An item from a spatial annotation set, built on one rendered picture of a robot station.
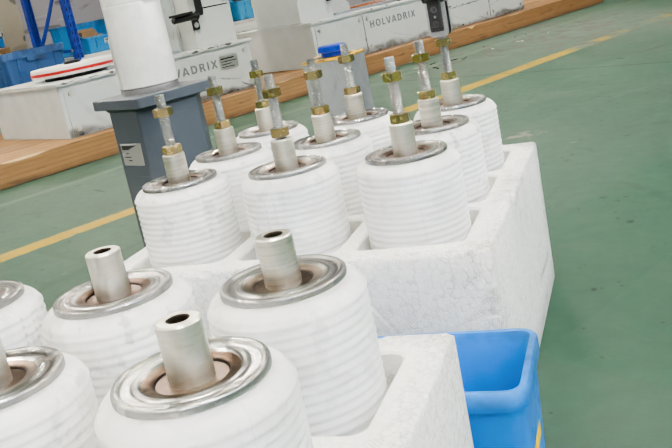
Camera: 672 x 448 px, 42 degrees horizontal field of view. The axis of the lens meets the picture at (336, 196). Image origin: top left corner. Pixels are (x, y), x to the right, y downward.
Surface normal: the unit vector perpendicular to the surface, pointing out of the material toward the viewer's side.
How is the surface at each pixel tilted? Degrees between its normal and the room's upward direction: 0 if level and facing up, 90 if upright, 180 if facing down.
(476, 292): 90
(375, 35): 90
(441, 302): 90
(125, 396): 4
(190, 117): 90
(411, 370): 0
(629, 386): 0
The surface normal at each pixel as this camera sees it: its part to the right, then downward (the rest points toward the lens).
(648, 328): -0.19, -0.95
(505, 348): -0.30, 0.25
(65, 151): 0.69, 0.04
